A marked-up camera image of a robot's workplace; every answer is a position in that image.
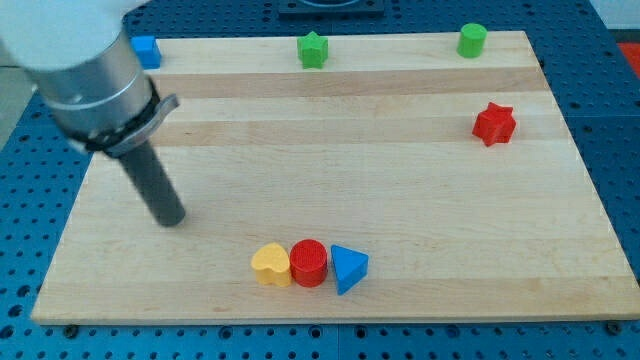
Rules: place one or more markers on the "blue cube block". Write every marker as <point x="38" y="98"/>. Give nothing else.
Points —
<point x="147" y="50"/>

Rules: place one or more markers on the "yellow heart block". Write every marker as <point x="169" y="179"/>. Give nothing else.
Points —
<point x="271" y="265"/>

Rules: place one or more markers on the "wooden board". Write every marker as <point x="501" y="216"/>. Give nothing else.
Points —
<point x="373" y="152"/>

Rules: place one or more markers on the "blue triangle block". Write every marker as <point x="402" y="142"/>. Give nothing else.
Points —
<point x="350" y="267"/>

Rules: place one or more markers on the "red cylinder block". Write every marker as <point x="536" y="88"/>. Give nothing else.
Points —
<point x="309" y="263"/>

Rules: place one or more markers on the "red star block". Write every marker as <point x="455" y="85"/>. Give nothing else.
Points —
<point x="495" y="124"/>

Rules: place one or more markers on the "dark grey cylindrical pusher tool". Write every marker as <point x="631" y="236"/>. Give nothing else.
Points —
<point x="149" y="178"/>

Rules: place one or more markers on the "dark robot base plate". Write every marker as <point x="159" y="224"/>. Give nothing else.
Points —
<point x="300" y="8"/>

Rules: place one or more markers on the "green cylinder block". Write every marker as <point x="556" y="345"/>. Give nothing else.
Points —
<point x="471" y="40"/>

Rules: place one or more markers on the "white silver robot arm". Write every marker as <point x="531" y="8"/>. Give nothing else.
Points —
<point x="80" y="57"/>

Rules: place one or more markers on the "green star block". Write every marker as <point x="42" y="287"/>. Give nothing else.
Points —
<point x="312" y="50"/>

